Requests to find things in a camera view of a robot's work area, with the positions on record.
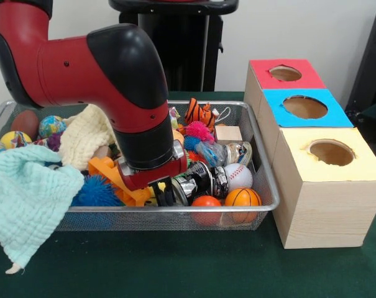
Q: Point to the side table green cloth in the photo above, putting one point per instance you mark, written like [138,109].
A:
[375,111]

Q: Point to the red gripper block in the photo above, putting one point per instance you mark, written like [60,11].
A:
[156,174]

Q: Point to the blue spiky ball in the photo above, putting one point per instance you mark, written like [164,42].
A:
[94,194]

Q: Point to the red orange ball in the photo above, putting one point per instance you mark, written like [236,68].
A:
[206,201]

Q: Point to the tiger plush toy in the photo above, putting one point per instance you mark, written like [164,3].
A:
[200,113]

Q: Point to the wooden cube block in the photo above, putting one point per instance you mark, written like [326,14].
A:
[228,134]

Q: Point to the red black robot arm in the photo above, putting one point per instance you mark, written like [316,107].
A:
[82,71]

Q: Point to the black floor stand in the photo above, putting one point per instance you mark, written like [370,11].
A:
[371,62]

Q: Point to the orange basketball toy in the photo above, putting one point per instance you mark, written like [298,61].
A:
[242,197]

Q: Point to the dark green table cloth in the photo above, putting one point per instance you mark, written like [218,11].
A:
[175,267]

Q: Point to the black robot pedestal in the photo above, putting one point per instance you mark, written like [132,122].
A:
[190,46]

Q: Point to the white baseball toy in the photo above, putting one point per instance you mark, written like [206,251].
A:
[239,175]

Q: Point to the clear mesh bin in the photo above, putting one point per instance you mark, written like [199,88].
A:
[163,220]

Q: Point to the mint green cloth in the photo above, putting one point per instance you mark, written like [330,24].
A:
[26,198]

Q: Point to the orange toy brick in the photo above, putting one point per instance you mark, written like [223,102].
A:
[103,169]

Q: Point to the cream waffle cloth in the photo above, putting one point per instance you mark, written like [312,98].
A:
[85,139]

